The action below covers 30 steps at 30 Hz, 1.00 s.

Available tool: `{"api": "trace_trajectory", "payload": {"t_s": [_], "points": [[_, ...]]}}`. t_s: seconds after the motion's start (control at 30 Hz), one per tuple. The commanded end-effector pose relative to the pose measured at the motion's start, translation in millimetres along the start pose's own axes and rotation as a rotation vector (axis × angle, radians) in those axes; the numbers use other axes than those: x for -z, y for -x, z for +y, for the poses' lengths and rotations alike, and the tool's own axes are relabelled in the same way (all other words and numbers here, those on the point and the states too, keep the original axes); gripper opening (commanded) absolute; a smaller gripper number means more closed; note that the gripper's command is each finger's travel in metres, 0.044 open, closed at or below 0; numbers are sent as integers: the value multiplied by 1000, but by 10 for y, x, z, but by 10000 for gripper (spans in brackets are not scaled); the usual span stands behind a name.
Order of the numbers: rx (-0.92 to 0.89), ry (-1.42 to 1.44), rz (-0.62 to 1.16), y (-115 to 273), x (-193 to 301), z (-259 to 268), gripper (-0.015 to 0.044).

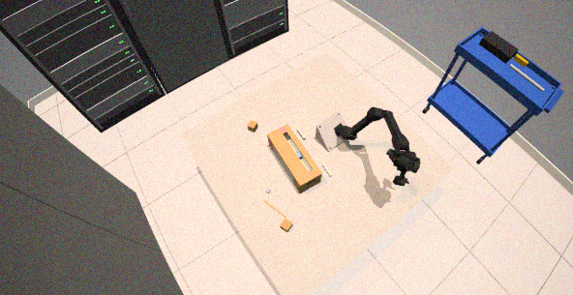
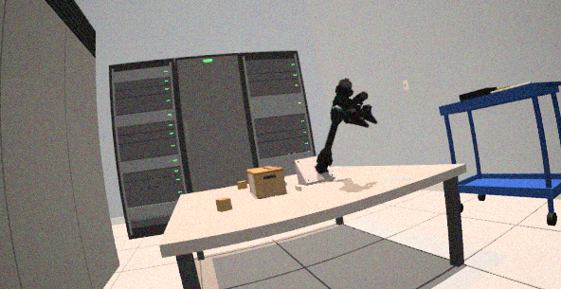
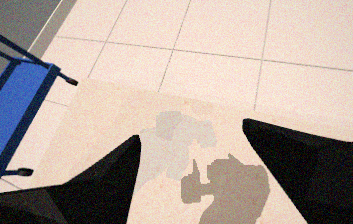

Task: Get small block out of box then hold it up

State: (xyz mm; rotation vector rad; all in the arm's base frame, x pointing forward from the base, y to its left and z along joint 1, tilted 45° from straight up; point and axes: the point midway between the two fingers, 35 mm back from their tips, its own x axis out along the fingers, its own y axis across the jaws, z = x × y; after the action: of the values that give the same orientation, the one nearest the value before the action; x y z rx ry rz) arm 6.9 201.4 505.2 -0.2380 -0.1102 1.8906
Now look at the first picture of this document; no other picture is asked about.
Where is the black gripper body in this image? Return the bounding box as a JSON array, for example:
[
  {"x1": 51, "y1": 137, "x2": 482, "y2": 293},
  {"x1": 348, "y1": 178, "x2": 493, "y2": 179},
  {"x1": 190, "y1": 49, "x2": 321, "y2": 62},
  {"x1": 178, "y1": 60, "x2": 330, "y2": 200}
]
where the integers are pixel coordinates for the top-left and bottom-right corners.
[{"x1": 393, "y1": 151, "x2": 417, "y2": 186}]

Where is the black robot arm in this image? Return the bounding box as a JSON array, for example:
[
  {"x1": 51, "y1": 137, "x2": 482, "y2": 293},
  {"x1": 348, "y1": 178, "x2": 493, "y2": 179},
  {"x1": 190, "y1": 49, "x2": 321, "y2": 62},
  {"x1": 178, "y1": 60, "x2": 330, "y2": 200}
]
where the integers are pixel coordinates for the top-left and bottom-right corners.
[{"x1": 334, "y1": 107, "x2": 421, "y2": 173}]

